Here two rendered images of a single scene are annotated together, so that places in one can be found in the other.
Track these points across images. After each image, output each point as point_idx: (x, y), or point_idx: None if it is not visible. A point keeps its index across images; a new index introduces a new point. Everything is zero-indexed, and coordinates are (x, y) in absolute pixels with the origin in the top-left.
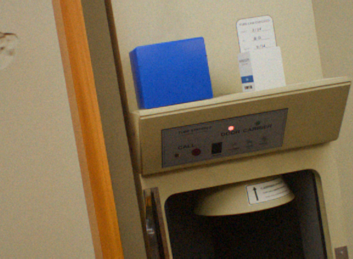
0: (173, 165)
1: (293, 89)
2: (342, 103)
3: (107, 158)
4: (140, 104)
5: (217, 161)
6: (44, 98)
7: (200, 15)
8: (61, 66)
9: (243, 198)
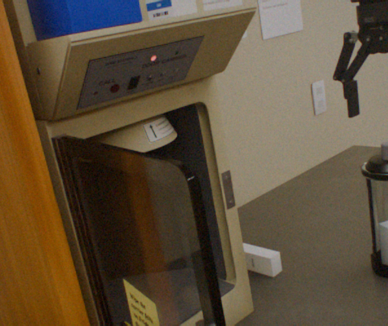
0: (88, 106)
1: (215, 13)
2: (243, 32)
3: (29, 100)
4: (50, 32)
5: (128, 98)
6: None
7: None
8: None
9: (142, 137)
